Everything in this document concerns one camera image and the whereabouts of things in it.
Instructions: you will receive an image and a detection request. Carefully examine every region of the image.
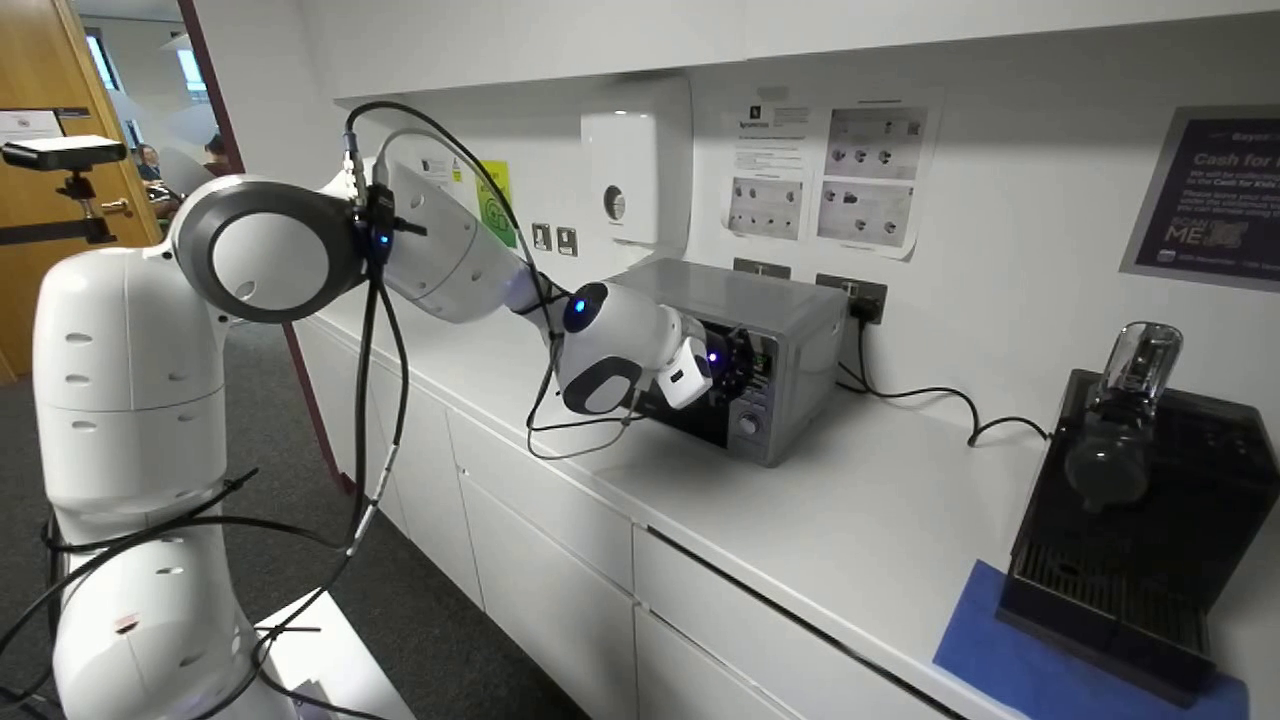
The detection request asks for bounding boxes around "yellow wall sticker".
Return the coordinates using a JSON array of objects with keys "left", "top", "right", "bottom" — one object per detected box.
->
[{"left": 473, "top": 156, "right": 519, "bottom": 253}]

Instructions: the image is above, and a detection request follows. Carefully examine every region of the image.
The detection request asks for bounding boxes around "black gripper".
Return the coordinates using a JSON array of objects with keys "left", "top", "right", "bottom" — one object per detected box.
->
[{"left": 700, "top": 324, "right": 787, "bottom": 411}]

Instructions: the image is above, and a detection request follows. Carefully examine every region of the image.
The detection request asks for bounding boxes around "dark framed wall sign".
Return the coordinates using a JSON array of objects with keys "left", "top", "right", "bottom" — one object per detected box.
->
[{"left": 1121, "top": 104, "right": 1280, "bottom": 296}]

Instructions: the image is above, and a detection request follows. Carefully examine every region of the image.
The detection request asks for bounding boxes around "white base cabinet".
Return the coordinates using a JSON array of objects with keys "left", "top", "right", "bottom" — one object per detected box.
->
[{"left": 286, "top": 312, "right": 963, "bottom": 720}]

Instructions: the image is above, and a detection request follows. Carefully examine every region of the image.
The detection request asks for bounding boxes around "paper notice with two photos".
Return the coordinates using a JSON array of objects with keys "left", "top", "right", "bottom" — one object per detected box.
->
[{"left": 813, "top": 101, "right": 934, "bottom": 259}]

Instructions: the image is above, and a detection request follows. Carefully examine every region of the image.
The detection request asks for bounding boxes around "silver wall socket with plug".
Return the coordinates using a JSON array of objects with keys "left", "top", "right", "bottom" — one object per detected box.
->
[{"left": 813, "top": 272, "right": 894, "bottom": 328}]

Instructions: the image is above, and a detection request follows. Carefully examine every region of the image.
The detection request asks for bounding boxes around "wooden door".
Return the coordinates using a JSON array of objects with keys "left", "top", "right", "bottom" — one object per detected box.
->
[{"left": 0, "top": 0, "right": 172, "bottom": 387}]

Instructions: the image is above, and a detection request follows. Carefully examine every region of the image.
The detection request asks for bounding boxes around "black hanging robot cable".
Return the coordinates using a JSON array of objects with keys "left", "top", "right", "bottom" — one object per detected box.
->
[{"left": 0, "top": 237, "right": 415, "bottom": 720}]

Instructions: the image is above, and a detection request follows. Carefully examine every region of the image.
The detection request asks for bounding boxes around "dark red door frame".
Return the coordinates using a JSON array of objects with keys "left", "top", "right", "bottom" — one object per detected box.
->
[{"left": 178, "top": 0, "right": 362, "bottom": 505}]

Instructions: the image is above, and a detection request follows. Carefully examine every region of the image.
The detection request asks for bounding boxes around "black microwave power cable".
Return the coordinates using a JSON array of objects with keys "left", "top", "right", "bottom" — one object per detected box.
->
[{"left": 838, "top": 285, "right": 1057, "bottom": 451}]

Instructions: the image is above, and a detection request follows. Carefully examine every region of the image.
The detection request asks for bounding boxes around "blue mat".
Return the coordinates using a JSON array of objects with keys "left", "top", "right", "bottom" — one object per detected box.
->
[{"left": 934, "top": 556, "right": 1251, "bottom": 720}]

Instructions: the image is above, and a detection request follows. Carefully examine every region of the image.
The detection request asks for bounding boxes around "white wall cabinet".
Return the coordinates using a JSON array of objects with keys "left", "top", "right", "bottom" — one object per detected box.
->
[{"left": 286, "top": 0, "right": 1280, "bottom": 101}]

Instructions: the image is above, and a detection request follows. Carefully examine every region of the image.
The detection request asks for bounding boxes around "paper notice with logo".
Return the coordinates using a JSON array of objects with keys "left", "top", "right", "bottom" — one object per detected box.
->
[{"left": 726, "top": 97, "right": 813, "bottom": 245}]

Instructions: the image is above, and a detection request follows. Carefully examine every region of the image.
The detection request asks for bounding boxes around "black coffee machine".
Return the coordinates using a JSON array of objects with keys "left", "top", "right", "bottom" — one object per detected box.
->
[{"left": 995, "top": 362, "right": 1280, "bottom": 707}]

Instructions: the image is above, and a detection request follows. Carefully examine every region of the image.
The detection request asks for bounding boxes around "silver microwave oven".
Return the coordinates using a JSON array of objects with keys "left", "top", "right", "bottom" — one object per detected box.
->
[{"left": 616, "top": 253, "right": 853, "bottom": 472}]

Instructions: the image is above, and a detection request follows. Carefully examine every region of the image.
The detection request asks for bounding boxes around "white paper towel dispenser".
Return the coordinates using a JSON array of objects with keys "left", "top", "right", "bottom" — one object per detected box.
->
[{"left": 577, "top": 74, "right": 698, "bottom": 255}]

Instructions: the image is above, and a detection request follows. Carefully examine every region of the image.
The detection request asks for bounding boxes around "black camera on stand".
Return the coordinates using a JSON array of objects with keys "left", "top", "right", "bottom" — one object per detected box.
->
[{"left": 0, "top": 131, "right": 133, "bottom": 206}]

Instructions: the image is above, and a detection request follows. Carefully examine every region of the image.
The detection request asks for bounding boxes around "white robot base platform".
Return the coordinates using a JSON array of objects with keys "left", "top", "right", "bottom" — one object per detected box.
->
[{"left": 257, "top": 591, "right": 420, "bottom": 720}]

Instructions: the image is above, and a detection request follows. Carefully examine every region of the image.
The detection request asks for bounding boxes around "long black arm cable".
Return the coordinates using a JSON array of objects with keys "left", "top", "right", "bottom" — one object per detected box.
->
[{"left": 339, "top": 97, "right": 649, "bottom": 462}]

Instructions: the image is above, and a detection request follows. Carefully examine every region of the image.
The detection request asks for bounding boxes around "transparent water tank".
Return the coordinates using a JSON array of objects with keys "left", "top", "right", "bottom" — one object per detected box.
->
[{"left": 1061, "top": 316, "right": 1190, "bottom": 517}]

